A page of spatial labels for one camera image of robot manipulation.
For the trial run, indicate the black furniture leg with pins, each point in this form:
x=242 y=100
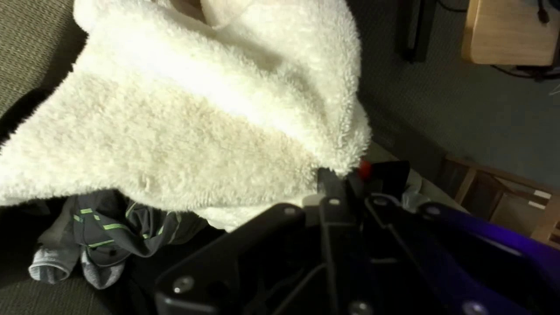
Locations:
x=415 y=26

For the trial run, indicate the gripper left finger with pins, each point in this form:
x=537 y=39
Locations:
x=245 y=258

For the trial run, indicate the white fluffy towel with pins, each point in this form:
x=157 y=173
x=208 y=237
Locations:
x=188 y=113

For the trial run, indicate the grey garment with green stripes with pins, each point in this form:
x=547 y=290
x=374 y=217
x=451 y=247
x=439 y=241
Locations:
x=127 y=236

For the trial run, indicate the wooden frame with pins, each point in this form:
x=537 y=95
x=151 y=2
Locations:
x=542 y=210

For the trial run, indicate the light wooden table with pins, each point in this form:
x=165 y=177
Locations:
x=507 y=35

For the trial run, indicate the small red object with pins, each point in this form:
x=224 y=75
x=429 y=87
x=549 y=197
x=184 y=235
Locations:
x=365 y=169

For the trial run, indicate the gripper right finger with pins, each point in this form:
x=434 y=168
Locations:
x=437 y=271

